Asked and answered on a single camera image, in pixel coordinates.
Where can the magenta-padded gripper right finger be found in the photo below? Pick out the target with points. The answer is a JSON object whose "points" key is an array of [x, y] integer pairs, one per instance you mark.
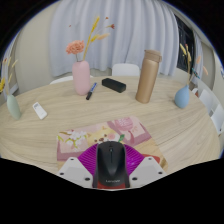
{"points": [[148, 168]]}

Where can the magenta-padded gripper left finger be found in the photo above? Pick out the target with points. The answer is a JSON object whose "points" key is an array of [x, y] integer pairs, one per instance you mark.
{"points": [[75, 168]]}

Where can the black computer mouse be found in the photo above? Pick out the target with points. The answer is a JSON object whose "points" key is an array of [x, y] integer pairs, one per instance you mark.
{"points": [[111, 163]]}

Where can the cartoon print mouse pad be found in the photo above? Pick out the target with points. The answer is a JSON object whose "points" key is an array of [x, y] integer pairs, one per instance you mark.
{"points": [[133, 131]]}

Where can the white remote control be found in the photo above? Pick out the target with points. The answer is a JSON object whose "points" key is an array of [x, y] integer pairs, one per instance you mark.
{"points": [[40, 110]]}

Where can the black and blue marker pen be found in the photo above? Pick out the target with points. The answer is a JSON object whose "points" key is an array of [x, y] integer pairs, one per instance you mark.
{"points": [[90, 92]]}

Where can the blue vase with dried flowers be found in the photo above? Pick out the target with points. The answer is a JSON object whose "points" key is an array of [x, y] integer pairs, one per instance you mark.
{"points": [[182, 97]]}

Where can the white chair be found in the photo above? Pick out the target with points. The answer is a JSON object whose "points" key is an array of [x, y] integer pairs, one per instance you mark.
{"points": [[63, 80], [125, 70], [218, 120], [206, 101]]}

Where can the green vase with yellow flowers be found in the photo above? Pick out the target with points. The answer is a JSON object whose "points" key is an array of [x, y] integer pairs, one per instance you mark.
{"points": [[14, 107]]}

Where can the black rectangular case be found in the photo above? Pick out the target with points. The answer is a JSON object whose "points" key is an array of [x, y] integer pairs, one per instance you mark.
{"points": [[114, 85]]}

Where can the bronze drink bottle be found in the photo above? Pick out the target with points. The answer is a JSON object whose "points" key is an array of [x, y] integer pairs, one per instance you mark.
{"points": [[147, 78]]}

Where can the pink vase with orange flowers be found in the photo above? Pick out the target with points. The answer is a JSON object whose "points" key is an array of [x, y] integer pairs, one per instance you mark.
{"points": [[81, 78]]}

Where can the dark window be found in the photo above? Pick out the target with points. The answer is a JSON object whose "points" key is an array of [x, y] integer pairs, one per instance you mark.
{"points": [[185, 40]]}

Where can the wide white curtain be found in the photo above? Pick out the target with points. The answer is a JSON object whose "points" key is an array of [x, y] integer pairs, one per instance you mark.
{"points": [[133, 30]]}

